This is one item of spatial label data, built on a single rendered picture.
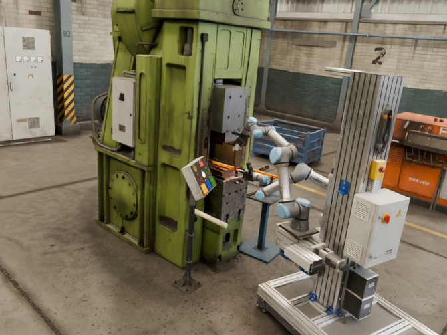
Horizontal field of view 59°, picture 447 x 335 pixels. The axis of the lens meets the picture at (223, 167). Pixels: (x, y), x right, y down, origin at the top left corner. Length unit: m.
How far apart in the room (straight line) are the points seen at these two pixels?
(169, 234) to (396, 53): 8.36
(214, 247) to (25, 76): 5.40
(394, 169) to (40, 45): 6.58
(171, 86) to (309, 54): 8.73
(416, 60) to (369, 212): 8.32
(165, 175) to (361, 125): 1.95
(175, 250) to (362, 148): 2.08
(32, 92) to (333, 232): 6.50
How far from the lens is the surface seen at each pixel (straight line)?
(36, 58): 8.27
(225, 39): 3.66
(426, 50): 10.82
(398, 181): 6.86
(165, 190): 3.94
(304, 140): 7.38
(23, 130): 8.34
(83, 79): 9.41
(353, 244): 2.92
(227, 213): 3.85
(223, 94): 3.51
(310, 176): 3.48
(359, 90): 2.82
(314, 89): 11.99
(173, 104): 3.68
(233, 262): 4.16
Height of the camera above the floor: 2.14
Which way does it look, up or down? 18 degrees down
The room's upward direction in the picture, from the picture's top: 5 degrees clockwise
